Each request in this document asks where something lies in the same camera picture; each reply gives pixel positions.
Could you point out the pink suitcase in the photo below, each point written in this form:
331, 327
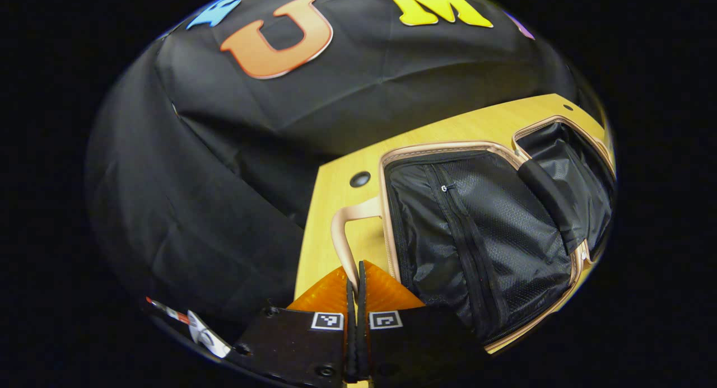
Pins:
493, 225

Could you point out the black backdrop cloth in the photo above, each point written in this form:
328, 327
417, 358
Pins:
196, 181

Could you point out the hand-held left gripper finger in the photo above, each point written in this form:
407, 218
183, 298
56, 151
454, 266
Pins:
350, 321
362, 321

